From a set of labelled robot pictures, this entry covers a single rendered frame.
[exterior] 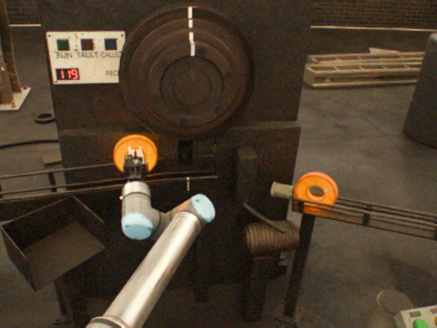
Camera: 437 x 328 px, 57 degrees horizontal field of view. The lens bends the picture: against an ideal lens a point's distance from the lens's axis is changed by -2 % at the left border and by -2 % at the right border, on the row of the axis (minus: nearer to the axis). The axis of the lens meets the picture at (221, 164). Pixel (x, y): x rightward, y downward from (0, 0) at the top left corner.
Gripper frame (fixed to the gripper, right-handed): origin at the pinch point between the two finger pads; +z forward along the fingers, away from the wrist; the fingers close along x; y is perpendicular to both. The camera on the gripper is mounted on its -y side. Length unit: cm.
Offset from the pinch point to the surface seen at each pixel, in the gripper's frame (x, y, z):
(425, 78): -240, -71, 147
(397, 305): -84, -15, -63
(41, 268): 32, -16, -37
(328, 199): -71, -9, -21
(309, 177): -64, -3, -15
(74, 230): 23.0, -18.9, -20.3
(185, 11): -18, 48, 13
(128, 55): 0.7, 34.4, 9.3
